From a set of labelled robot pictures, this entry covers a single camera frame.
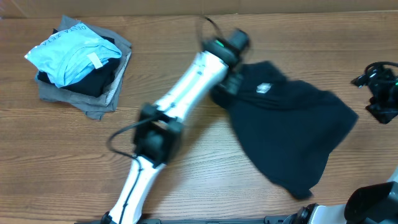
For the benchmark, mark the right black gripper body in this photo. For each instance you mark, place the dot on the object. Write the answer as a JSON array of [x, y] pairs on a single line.
[[379, 109]]

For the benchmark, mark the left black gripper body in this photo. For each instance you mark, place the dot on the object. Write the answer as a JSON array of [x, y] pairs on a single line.
[[232, 84]]

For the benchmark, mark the black Nike t-shirt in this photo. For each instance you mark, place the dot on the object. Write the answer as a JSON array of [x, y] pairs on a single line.
[[287, 128]]

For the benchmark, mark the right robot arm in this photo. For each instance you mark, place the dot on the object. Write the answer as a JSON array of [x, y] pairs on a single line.
[[374, 203]]

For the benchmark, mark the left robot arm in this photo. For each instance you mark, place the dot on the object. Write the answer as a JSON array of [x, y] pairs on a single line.
[[159, 129]]

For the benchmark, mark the grey folded shirt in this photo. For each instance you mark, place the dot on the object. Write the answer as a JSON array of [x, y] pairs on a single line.
[[93, 107]]

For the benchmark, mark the light blue folded shirt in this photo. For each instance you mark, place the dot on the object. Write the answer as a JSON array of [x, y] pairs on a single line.
[[69, 55]]

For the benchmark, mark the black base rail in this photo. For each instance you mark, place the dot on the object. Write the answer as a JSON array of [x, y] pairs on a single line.
[[275, 219]]

